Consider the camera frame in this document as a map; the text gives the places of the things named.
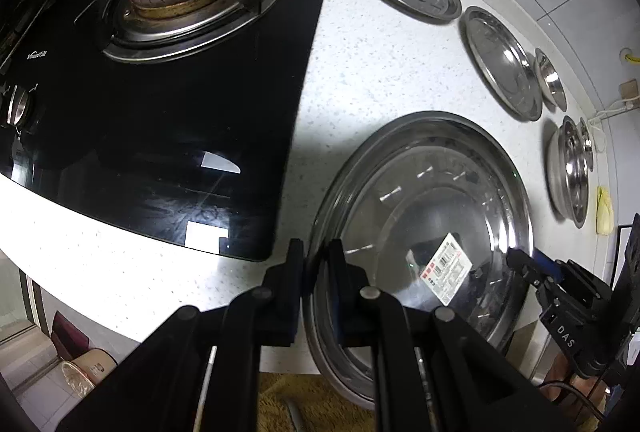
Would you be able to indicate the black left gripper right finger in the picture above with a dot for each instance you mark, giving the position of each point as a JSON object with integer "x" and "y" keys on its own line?
{"x": 363, "y": 314}

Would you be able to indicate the plain steel plate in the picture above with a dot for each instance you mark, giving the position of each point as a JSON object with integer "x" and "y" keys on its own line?
{"x": 503, "y": 63}

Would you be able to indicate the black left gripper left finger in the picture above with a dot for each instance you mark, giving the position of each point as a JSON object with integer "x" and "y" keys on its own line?
{"x": 267, "y": 315}

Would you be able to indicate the black glass gas stove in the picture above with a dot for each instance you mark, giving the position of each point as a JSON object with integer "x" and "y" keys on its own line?
{"x": 172, "y": 119}

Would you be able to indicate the yellow sponge cloth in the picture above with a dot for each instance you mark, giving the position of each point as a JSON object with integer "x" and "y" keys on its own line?
{"x": 605, "y": 212}

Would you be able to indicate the round trash bin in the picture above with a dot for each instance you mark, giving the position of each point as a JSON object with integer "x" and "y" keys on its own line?
{"x": 85, "y": 372}

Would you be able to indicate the large steel plate with label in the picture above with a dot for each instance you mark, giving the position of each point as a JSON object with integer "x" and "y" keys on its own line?
{"x": 428, "y": 206}

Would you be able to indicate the beige wall socket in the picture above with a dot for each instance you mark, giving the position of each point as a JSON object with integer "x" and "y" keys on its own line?
{"x": 629, "y": 92}

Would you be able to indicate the large steel bowl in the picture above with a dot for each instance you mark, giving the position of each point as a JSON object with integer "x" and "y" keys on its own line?
{"x": 567, "y": 173}

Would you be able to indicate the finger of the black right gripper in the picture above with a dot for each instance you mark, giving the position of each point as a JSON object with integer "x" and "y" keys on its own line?
{"x": 534, "y": 269}

